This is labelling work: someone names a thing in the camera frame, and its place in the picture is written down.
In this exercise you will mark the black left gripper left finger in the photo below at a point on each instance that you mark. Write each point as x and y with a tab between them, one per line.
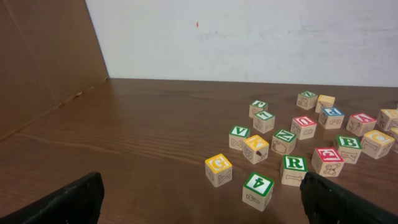
77	202

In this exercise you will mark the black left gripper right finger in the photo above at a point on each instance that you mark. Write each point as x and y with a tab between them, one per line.
325	202

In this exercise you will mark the green R letter block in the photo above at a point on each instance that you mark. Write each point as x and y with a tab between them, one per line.
293	170

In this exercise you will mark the yellow O letter block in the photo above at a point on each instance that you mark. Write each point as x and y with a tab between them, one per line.
394	134

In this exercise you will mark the red E letter block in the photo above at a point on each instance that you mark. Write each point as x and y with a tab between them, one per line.
327	161

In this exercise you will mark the green B letter block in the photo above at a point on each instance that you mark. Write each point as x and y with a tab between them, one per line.
349	147

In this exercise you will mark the green 4 number block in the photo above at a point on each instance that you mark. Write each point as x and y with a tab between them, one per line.
257	191

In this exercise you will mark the green N letter block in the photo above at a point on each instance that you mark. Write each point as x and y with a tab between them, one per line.
283	142

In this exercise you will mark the yellow C letter block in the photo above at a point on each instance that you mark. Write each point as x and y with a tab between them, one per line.
376	144

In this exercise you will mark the red U block left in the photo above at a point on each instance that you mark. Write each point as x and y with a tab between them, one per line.
304	127

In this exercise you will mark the blue P letter block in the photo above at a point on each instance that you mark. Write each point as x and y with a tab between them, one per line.
331	118

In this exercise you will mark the red A letter block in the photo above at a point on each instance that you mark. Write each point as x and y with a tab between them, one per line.
360	123

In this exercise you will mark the yellow X letter block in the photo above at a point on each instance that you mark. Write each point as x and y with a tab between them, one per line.
255	149

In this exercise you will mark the yellow block beside Z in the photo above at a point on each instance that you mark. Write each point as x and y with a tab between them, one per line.
324	102

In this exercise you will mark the green 7 number block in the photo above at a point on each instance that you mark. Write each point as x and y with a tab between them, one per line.
264	121

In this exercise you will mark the yellow S letter block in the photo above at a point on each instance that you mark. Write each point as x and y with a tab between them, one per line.
387	119

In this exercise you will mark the green Z letter block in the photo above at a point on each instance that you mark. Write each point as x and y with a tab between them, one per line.
307	100

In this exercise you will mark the green V block left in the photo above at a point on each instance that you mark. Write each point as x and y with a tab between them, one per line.
237	136

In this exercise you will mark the yellow G letter block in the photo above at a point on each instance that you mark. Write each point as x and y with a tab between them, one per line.
218	170

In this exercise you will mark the green P letter block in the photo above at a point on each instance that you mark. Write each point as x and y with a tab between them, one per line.
257	106

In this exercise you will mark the cardboard panel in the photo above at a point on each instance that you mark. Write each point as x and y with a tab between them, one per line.
49	53

